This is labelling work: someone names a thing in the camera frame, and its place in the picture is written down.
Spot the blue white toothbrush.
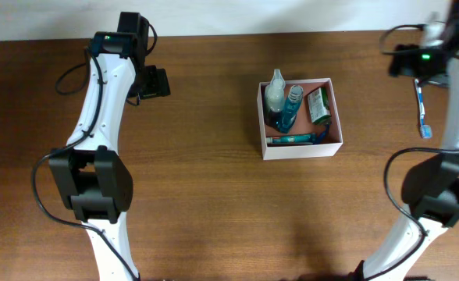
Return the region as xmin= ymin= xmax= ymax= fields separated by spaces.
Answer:
xmin=414 ymin=79 xmax=432 ymax=139

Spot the teal mouthwash bottle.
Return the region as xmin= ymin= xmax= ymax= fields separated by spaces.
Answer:
xmin=277 ymin=85 xmax=304 ymax=133

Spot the blue disposable razor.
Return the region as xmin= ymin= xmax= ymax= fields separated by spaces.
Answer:
xmin=314 ymin=121 xmax=331 ymax=144

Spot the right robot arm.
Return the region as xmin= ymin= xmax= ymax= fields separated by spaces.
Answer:
xmin=347 ymin=0 xmax=459 ymax=280

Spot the pink cardboard box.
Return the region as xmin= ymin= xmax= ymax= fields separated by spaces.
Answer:
xmin=257 ymin=78 xmax=343 ymax=160

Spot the red green toothpaste tube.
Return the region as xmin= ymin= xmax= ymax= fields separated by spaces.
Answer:
xmin=265 ymin=133 xmax=316 ymax=145

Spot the foam soap pump bottle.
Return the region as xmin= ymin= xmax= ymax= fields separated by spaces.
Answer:
xmin=264 ymin=69 xmax=286 ymax=128

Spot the green Dettol soap box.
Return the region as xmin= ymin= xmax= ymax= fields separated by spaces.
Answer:
xmin=307 ymin=87 xmax=332 ymax=125

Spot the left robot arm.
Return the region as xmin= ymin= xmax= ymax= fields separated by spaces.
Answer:
xmin=43 ymin=12 xmax=171 ymax=280

